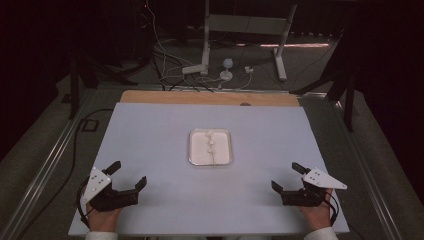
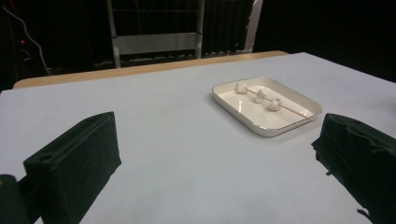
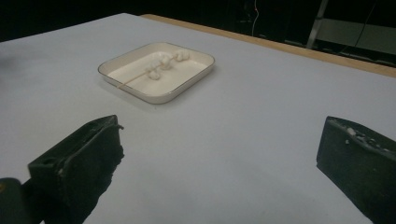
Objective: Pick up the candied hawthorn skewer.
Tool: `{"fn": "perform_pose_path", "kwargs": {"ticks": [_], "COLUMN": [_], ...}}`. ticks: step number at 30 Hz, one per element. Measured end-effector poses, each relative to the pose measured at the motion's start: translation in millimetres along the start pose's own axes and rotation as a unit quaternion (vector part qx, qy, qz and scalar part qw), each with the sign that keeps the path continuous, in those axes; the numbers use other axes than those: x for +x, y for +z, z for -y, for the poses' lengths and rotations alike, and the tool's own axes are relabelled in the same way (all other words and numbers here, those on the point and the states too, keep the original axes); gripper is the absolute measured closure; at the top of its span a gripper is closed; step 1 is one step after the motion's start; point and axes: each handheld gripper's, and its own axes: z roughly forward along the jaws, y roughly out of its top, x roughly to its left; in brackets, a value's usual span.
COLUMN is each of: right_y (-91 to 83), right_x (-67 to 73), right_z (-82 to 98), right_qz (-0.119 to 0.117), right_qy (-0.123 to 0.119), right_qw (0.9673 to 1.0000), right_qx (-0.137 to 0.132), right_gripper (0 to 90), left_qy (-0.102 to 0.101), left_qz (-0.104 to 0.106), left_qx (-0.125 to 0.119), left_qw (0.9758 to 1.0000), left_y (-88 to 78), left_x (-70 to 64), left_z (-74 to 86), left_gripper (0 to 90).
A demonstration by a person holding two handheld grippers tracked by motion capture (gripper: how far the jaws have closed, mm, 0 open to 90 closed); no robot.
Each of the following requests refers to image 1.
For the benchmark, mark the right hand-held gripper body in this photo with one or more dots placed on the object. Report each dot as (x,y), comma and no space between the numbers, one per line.
(303,197)

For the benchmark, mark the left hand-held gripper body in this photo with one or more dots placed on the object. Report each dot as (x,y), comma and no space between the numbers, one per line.
(100,196)

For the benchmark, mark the white rectangular tray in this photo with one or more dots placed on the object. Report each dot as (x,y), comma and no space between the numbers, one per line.
(200,150)

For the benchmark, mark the thin wooden skewer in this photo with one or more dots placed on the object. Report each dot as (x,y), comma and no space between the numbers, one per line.
(213,160)

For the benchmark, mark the white marshmallow piece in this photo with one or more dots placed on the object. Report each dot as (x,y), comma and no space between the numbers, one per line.
(211,151)
(211,143)
(209,134)

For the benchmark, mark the person's left hand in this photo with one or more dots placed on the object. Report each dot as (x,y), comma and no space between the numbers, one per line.
(103,220)

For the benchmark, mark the person's right hand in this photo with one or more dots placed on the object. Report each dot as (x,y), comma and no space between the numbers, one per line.
(318,216)

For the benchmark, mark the white sheet table cover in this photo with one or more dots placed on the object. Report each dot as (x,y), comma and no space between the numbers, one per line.
(156,150)

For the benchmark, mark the black tripod stand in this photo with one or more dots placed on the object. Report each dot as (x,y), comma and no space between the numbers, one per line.
(349,100)
(74,86)

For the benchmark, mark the wooden table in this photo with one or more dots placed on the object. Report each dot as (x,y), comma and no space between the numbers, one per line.
(200,97)

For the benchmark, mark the small white plug adapter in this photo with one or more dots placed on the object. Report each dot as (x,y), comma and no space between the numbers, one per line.
(248,69)

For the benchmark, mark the white round webcam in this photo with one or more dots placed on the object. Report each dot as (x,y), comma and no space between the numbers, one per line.
(227,68)

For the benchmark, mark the white power strip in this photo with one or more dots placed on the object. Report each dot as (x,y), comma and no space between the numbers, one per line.
(194,69)

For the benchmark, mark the white metal stand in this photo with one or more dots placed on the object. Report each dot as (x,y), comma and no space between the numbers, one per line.
(245,24)

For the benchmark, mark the black square floor bracket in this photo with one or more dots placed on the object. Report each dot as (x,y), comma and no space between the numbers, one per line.
(89,125)

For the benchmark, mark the aluminium floor rail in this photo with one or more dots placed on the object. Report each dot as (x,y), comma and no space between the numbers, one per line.
(366,173)
(50,166)

